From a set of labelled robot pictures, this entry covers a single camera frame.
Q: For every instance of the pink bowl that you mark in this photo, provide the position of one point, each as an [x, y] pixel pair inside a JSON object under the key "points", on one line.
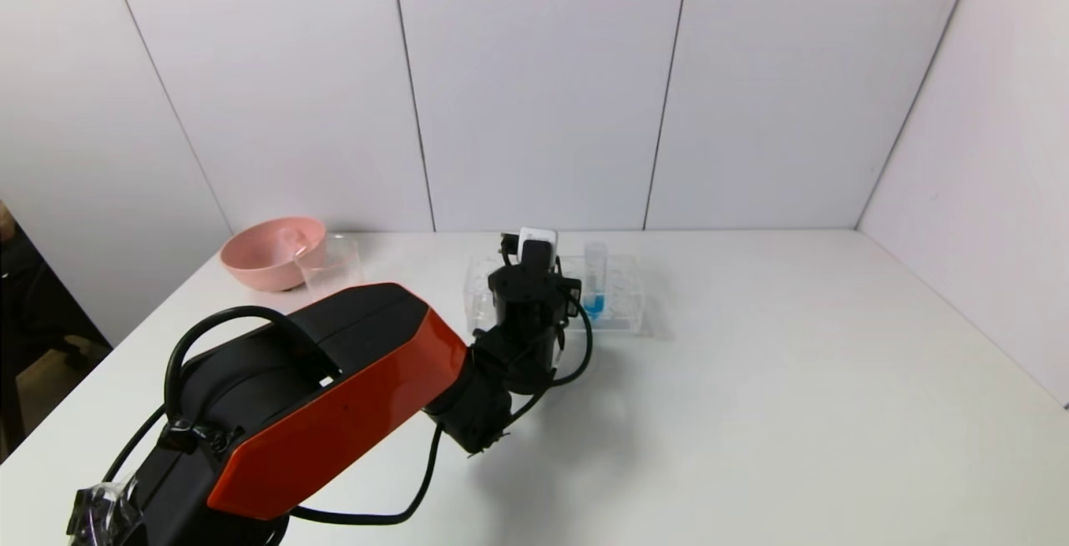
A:
{"points": [[259, 258]]}

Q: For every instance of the test tube with blue pigment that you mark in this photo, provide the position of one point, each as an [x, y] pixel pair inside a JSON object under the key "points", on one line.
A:
{"points": [[594, 305]]}

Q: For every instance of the clear plastic beaker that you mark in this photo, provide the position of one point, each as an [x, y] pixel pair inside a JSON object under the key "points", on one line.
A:
{"points": [[330, 270]]}

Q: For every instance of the black and orange left arm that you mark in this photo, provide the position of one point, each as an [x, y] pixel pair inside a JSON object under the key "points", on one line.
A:
{"points": [[334, 396]]}

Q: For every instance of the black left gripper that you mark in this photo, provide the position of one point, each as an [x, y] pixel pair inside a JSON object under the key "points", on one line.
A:
{"points": [[569, 291]]}

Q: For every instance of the dark equipment beside table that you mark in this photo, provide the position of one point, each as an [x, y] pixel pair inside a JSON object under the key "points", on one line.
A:
{"points": [[37, 312]]}

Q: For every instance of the clear acrylic test tube rack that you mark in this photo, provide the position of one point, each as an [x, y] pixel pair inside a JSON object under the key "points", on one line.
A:
{"points": [[622, 312]]}

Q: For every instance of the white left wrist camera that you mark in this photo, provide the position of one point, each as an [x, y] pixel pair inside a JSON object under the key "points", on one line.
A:
{"points": [[539, 244]]}

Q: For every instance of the test tube with red pigment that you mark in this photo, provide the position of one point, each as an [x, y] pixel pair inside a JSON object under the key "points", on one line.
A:
{"points": [[291, 240]]}

